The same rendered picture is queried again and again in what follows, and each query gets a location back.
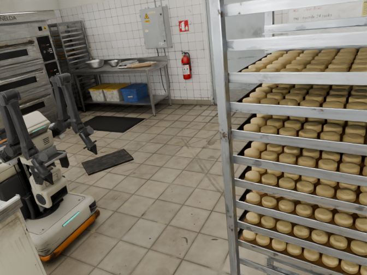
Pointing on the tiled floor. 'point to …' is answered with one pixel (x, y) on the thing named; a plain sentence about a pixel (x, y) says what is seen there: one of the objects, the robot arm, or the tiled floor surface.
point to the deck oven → (29, 61)
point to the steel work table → (151, 100)
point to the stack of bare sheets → (106, 161)
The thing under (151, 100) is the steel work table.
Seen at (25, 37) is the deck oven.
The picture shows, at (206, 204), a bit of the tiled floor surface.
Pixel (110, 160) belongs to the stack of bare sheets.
